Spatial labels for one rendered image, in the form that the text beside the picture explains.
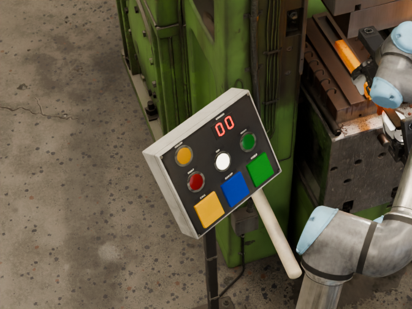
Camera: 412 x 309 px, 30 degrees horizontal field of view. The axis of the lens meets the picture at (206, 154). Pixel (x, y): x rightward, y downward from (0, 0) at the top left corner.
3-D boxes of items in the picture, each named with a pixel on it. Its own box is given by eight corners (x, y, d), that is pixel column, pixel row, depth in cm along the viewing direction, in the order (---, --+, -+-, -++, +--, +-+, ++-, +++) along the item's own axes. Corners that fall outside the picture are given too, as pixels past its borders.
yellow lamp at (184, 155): (194, 162, 205) (193, 152, 202) (177, 167, 204) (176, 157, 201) (190, 154, 207) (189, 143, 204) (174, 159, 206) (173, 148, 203)
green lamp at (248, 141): (257, 148, 217) (257, 138, 214) (242, 152, 216) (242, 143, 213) (254, 140, 219) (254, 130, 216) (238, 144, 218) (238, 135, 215)
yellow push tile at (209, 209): (225, 213, 214) (215, 191, 211) (205, 229, 211) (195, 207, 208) (221, 212, 215) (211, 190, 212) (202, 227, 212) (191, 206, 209)
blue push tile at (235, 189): (250, 193, 218) (241, 171, 215) (231, 207, 215) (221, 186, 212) (246, 192, 220) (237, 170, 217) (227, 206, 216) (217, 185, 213)
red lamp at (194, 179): (206, 188, 209) (205, 178, 205) (189, 193, 208) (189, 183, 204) (202, 179, 210) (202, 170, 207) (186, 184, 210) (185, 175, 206)
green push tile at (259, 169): (274, 173, 222) (265, 152, 219) (256, 187, 219) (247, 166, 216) (270, 172, 224) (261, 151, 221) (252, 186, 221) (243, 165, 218)
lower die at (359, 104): (392, 108, 246) (396, 89, 239) (335, 124, 242) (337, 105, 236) (337, 26, 272) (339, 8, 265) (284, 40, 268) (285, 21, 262)
